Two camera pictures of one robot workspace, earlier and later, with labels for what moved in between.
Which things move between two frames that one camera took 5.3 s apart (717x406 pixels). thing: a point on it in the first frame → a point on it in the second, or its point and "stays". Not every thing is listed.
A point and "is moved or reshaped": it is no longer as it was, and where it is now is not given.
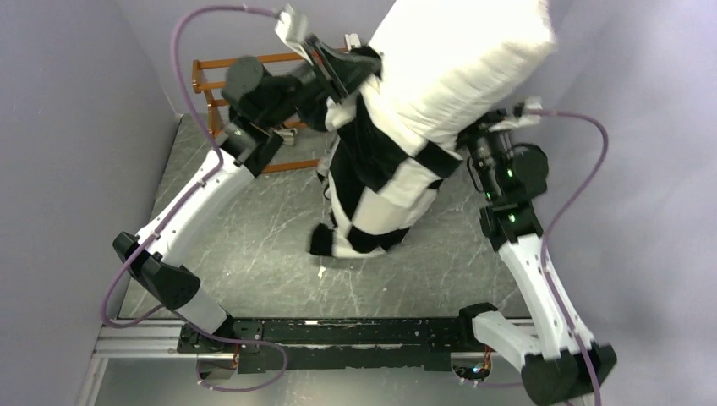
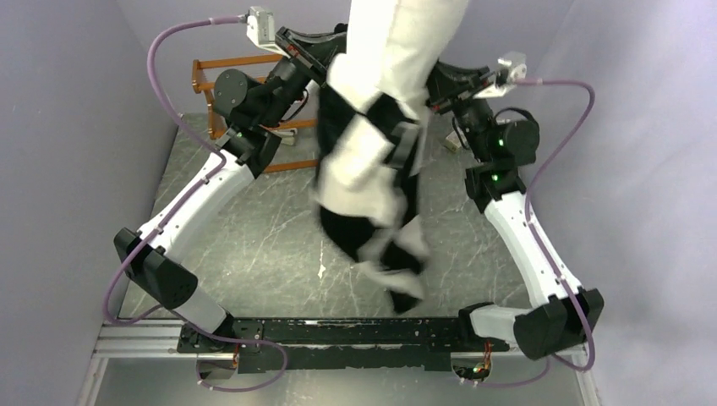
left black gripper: x=343 y=71 → x=305 y=49
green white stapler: x=287 y=135 stays
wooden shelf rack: x=199 y=86 stays
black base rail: x=333 y=345 stays
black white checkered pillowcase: x=380 y=185 is moved or reshaped
